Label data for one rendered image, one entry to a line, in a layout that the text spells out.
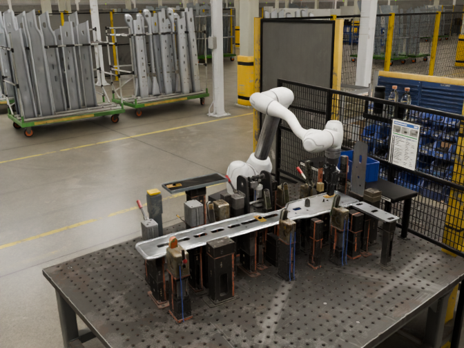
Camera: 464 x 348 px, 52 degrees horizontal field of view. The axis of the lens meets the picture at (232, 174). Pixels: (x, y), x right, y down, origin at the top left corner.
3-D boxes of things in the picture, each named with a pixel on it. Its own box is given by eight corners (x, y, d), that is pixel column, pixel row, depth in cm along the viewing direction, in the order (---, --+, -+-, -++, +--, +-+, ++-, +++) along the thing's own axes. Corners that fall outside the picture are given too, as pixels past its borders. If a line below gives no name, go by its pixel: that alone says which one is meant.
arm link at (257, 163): (237, 176, 355) (257, 168, 369) (252, 189, 347) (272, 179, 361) (263, 85, 308) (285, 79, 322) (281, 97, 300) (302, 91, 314)
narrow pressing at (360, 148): (363, 196, 296) (367, 143, 285) (349, 190, 306) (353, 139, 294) (364, 196, 297) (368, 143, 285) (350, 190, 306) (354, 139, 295)
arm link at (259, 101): (267, 99, 292) (282, 95, 301) (246, 90, 303) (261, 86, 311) (264, 119, 299) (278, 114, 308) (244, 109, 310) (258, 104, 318)
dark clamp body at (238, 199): (235, 260, 284) (234, 201, 271) (224, 250, 295) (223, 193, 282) (250, 255, 289) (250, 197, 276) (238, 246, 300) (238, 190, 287)
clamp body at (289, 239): (286, 284, 259) (287, 226, 247) (273, 273, 269) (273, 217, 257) (299, 279, 263) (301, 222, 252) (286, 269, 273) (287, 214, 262)
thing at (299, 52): (340, 208, 526) (353, 18, 460) (331, 212, 518) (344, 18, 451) (257, 177, 624) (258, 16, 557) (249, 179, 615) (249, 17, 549)
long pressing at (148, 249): (148, 264, 224) (148, 261, 223) (132, 244, 242) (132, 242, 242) (362, 202, 290) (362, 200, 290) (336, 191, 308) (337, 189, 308)
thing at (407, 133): (415, 172, 294) (421, 123, 283) (387, 163, 312) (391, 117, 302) (417, 172, 294) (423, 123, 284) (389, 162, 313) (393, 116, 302)
